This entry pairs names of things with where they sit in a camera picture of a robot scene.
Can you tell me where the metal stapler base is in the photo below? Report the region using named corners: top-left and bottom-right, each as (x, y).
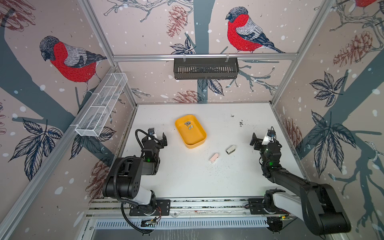
top-left (226, 145), bottom-right (237, 155)

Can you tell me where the aluminium rail front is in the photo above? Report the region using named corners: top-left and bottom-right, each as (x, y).
top-left (86, 196), bottom-right (334, 218)

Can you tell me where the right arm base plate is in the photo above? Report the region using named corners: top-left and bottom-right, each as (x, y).
top-left (246, 197), bottom-right (269, 215)

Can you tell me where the staple strips pile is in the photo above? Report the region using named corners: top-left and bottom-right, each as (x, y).
top-left (185, 121), bottom-right (194, 130)

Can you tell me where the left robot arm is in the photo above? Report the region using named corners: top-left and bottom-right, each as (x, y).
top-left (102, 128), bottom-right (171, 236)

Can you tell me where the white pink stapler body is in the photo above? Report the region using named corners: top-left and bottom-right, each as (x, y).
top-left (209, 153), bottom-right (220, 164)

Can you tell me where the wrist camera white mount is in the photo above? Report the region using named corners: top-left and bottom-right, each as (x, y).
top-left (148, 128), bottom-right (159, 142)
top-left (262, 127), bottom-right (276, 146)

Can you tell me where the black hanging wire basket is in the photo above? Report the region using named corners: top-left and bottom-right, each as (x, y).
top-left (174, 58), bottom-right (239, 80)

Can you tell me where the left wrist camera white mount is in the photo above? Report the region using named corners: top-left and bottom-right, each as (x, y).
top-left (148, 128), bottom-right (159, 142)

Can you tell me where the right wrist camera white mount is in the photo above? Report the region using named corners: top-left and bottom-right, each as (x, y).
top-left (262, 127), bottom-right (276, 146)

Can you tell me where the yellow plastic tray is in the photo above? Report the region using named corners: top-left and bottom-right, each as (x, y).
top-left (175, 115), bottom-right (207, 149)

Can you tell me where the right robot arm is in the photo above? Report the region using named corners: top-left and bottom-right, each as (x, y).
top-left (250, 130), bottom-right (352, 236)

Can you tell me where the white wire mesh shelf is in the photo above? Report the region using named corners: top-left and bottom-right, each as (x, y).
top-left (75, 73), bottom-right (128, 137)

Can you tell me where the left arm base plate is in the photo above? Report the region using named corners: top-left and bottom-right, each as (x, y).
top-left (129, 199), bottom-right (171, 217)

